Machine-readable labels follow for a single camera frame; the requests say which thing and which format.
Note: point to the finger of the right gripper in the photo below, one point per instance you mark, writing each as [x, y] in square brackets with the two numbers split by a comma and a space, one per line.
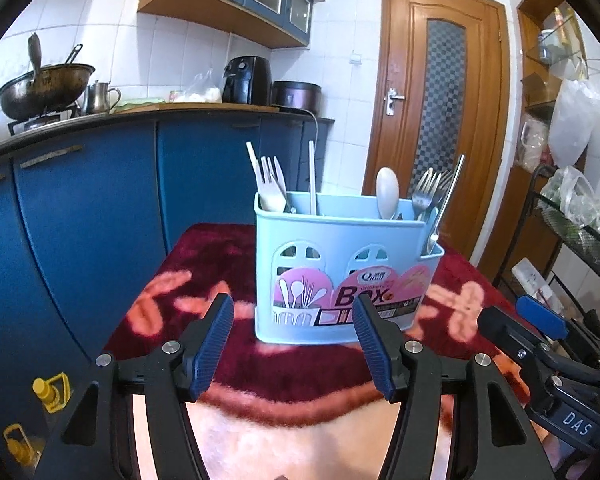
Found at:
[542, 312]
[526, 349]

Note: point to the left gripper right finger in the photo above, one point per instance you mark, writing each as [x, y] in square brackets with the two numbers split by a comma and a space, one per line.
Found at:
[382, 343]

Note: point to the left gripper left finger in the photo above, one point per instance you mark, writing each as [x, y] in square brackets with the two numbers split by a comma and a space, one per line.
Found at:
[203, 342]

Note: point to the steel fork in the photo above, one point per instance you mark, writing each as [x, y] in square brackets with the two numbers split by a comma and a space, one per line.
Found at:
[443, 184]
[424, 192]

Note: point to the beige spoon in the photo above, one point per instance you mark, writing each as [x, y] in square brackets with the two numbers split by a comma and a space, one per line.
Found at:
[387, 193]

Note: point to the beige handled fork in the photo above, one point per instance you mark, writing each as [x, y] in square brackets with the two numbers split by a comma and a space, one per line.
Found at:
[271, 195]

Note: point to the light wooden chopstick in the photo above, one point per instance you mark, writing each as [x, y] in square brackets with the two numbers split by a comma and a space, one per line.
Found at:
[312, 176]

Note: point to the white power strip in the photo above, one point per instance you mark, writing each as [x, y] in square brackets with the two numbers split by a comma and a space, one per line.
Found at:
[536, 286]

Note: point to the red floral plush cloth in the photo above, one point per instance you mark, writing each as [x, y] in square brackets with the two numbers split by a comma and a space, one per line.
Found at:
[297, 412]

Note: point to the light blue utensil box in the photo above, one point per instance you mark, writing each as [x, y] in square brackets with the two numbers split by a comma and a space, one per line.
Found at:
[313, 261]

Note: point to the yellow bottle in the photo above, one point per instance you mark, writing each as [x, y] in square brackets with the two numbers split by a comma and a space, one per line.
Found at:
[48, 394]

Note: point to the blue base cabinets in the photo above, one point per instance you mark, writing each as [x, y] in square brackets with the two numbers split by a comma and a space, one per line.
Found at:
[91, 207]

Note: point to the white plastic bag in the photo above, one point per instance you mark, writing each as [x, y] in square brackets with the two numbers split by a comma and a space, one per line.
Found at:
[576, 114]

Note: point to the wooden door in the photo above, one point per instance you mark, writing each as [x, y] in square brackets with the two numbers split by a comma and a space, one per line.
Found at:
[442, 95]

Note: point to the dark rice cooker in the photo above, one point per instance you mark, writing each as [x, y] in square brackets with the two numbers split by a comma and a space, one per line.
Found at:
[297, 94]

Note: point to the black air fryer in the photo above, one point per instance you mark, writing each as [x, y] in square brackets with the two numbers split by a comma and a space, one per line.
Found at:
[247, 80]

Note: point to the steel kettle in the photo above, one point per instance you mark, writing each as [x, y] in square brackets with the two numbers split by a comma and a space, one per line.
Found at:
[100, 97]

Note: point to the black wok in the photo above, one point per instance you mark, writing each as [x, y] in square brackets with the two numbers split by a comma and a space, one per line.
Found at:
[44, 89]

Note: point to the black wire rack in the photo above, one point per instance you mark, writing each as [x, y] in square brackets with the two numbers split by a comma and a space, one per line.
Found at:
[541, 231]

